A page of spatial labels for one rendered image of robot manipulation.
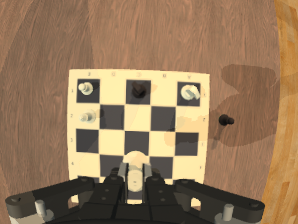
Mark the chessboard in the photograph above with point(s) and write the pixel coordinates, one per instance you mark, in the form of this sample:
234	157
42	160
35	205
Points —
171	131

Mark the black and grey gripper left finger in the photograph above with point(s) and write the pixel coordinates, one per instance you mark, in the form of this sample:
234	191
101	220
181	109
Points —
49	203

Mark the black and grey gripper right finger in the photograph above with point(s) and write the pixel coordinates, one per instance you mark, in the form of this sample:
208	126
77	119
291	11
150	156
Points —
217	206

